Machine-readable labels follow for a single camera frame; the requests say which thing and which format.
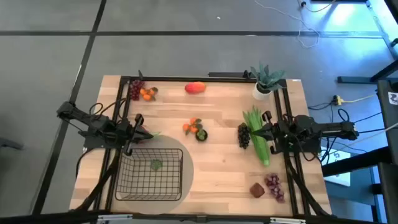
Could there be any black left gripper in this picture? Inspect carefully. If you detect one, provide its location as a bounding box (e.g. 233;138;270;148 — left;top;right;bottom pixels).
119;114;154;156

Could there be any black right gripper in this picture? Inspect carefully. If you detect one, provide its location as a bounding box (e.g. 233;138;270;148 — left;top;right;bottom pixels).
251;111;284;156

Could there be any green leafy vegetable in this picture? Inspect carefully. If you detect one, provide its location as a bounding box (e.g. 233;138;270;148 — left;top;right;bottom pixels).
242;105;271;167

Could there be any black grape bunch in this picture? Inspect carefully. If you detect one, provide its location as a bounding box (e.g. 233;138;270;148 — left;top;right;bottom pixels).
238;122;251;150

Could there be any red grape bunch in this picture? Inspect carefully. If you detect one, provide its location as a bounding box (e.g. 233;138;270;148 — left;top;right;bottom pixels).
129;79;146;101
264;173;285;204

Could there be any black wire basket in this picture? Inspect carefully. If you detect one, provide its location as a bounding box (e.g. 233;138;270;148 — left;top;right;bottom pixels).
114;147;184;202

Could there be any brown lumpy fruit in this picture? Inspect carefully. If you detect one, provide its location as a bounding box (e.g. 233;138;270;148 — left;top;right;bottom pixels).
249;182;266;199

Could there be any dark mangosteen with green cap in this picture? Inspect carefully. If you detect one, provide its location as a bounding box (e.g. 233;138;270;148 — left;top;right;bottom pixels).
195;128;208;142

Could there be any red orange mango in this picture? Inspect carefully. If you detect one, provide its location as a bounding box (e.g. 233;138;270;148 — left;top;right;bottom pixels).
184;81;207;95

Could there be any green plant in white pot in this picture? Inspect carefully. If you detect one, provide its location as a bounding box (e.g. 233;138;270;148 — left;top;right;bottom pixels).
250;62;286;101

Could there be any round grey placemat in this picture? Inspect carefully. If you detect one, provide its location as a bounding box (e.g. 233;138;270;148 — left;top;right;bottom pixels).
116;134;195;215

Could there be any black floor stand bar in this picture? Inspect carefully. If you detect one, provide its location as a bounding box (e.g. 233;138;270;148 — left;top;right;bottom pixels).
337;58;398;85

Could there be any black cabinet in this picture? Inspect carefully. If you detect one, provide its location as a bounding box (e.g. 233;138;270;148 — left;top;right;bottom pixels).
377;79;398;224

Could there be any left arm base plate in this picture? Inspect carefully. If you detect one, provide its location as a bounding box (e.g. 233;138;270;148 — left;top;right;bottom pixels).
83;130;125;150

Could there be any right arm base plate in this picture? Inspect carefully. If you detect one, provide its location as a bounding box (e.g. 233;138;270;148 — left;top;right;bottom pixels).
273;133;322;154

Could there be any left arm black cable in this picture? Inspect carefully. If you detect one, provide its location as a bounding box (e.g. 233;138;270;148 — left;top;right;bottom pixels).
89;98;127;116

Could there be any yellow floor cable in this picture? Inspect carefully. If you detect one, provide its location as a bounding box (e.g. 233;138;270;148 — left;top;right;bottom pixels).
341;93;379;104

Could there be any white floor cable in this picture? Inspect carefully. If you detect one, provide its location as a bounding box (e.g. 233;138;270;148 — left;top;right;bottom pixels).
253;0;321;49

